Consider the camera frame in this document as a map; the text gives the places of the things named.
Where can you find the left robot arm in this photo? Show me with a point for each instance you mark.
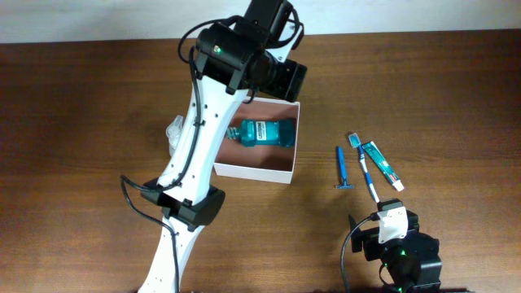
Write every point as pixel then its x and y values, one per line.
pixel 231 57

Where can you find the blue disposable razor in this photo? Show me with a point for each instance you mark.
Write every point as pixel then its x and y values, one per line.
pixel 344 185

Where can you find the clear purple pump bottle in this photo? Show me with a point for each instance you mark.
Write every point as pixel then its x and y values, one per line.
pixel 174 134

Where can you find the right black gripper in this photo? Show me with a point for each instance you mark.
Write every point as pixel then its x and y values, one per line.
pixel 370 237

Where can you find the teal mouthwash bottle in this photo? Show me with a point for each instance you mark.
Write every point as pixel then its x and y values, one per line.
pixel 252 133

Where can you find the white cardboard box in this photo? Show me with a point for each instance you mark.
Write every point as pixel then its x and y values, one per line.
pixel 261 163

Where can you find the green white toothpaste tube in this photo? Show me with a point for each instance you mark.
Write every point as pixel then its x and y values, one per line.
pixel 386 169

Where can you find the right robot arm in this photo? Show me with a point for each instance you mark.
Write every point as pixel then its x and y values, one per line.
pixel 413 262

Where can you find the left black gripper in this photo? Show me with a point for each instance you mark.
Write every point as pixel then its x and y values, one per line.
pixel 291 81

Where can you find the blue white toothbrush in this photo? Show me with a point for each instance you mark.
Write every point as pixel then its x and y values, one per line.
pixel 355 142

